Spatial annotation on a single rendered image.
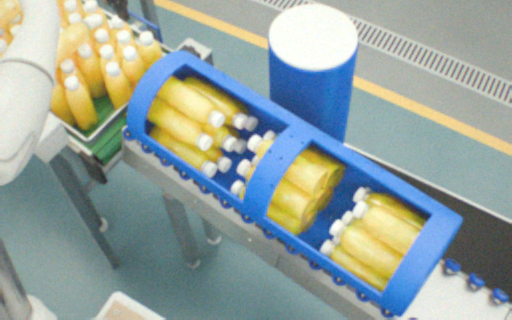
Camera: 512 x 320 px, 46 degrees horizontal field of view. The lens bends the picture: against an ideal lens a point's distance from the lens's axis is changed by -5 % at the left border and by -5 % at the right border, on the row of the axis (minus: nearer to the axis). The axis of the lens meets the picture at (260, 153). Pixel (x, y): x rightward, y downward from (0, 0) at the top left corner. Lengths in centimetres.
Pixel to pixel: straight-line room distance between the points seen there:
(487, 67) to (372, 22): 67
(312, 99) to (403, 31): 155
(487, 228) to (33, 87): 211
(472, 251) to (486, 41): 134
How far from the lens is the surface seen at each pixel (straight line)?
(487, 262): 266
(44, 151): 183
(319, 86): 196
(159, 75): 166
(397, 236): 146
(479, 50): 350
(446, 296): 171
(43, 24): 107
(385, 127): 306
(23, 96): 97
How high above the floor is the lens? 249
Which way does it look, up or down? 58 degrees down
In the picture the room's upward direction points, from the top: 3 degrees counter-clockwise
